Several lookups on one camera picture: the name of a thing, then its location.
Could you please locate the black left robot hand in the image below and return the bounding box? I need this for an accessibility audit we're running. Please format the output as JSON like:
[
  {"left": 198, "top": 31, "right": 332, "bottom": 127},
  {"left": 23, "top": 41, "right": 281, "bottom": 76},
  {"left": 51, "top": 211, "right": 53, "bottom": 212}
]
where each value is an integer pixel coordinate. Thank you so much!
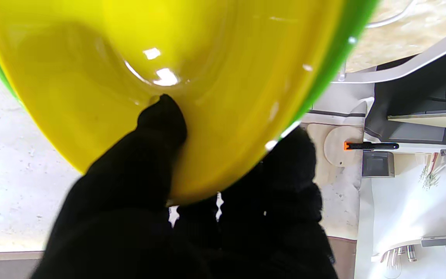
[{"left": 29, "top": 94, "right": 338, "bottom": 279}]

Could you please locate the yellow plastic bowl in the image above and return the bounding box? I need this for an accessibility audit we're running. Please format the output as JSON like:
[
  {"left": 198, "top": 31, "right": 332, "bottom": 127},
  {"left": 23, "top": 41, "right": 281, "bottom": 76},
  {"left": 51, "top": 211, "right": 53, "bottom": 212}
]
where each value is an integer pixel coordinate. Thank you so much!
[{"left": 0, "top": 0, "right": 347, "bottom": 206}]

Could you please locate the green plastic bowl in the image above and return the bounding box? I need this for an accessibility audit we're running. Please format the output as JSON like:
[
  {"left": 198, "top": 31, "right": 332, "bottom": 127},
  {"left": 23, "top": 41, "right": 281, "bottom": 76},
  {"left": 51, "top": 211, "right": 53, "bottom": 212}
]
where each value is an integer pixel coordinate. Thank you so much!
[{"left": 0, "top": 0, "right": 378, "bottom": 136}]

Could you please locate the black knife with orange end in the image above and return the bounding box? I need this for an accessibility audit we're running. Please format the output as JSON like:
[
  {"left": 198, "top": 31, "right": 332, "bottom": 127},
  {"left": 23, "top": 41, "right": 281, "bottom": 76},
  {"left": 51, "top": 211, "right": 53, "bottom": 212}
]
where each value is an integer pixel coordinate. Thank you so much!
[{"left": 343, "top": 141, "right": 400, "bottom": 151}]

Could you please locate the grey wall socket box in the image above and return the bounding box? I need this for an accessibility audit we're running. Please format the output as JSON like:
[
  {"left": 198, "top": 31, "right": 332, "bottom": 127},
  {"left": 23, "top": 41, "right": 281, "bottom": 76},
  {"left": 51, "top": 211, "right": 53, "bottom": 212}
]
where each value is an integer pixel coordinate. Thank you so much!
[{"left": 362, "top": 151, "right": 395, "bottom": 178}]

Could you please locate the white wire dish rack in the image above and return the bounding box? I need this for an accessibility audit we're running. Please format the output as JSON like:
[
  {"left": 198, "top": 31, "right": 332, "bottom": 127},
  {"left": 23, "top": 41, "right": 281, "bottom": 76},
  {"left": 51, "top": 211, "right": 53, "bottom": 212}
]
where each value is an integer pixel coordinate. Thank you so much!
[{"left": 366, "top": 0, "right": 418, "bottom": 28}]

